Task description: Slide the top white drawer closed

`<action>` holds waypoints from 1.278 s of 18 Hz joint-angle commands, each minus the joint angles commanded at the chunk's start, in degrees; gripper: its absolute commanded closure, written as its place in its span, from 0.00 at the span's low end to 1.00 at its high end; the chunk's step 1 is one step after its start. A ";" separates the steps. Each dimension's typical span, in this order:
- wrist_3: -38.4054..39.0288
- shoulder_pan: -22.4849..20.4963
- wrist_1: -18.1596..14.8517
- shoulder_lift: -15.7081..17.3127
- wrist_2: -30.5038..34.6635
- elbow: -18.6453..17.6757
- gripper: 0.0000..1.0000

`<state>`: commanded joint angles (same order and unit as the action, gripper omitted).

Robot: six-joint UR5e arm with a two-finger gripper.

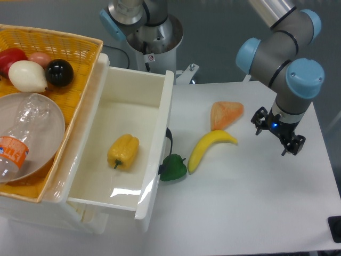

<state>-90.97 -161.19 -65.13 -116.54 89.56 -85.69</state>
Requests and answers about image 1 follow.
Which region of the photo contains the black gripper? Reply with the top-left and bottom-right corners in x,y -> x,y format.
251,107 -> 306,156

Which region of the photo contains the white top drawer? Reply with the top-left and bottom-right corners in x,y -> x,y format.
68,67 -> 174,231

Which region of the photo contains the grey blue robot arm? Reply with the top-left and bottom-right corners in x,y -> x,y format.
99,1 -> 324,155

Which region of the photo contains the orange sandwich toy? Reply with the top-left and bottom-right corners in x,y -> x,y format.
210,101 -> 244,131

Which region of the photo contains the yellow banana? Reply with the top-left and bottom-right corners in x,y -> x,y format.
187,130 -> 238,174

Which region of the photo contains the black object at table edge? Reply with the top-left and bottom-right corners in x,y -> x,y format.
327,216 -> 341,243

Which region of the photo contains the green bell pepper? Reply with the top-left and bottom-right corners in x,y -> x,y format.
160,154 -> 187,181

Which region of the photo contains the yellow bell pepper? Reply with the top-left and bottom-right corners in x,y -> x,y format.
107,134 -> 140,170

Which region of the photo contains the yellow woven basket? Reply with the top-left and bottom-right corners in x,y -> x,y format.
1,25 -> 103,203

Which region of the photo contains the black toy ball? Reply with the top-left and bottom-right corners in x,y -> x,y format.
45,59 -> 74,87

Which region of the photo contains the grey plate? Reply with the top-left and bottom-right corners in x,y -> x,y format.
1,93 -> 65,182

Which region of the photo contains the pink toy egg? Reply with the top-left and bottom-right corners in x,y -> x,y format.
28,52 -> 52,69

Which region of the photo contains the white toy pear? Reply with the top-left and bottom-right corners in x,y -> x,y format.
8,60 -> 47,93

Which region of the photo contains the clear plastic bottle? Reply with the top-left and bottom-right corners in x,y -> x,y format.
1,93 -> 50,185

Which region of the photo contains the red toy pepper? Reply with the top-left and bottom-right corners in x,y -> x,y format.
1,48 -> 28,78

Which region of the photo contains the black drawer handle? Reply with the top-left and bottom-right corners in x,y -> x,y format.
158,127 -> 174,175

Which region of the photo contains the black cable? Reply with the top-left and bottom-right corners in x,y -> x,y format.
102,45 -> 131,69

